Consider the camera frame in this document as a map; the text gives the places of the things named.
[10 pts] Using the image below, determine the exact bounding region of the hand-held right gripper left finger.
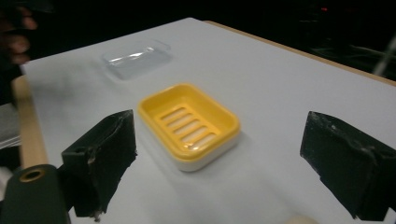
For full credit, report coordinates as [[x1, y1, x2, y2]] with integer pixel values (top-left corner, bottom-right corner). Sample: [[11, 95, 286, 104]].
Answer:
[[61, 108, 138, 222]]

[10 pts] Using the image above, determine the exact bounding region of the clear plastic soap dish lid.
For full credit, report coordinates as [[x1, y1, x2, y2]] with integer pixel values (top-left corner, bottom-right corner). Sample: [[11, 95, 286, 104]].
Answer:
[[101, 38, 174, 81]]

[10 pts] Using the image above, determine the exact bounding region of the yellow and white soap dish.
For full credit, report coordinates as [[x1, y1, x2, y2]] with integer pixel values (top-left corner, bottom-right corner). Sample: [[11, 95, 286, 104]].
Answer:
[[136, 82, 242, 173]]

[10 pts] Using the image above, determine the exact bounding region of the white table cover sheet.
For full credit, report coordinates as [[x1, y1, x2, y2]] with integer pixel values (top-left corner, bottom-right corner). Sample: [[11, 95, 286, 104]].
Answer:
[[20, 17, 396, 224]]

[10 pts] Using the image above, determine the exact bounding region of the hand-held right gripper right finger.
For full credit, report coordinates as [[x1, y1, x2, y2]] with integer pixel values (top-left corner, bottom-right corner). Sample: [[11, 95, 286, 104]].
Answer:
[[299, 110, 396, 222]]

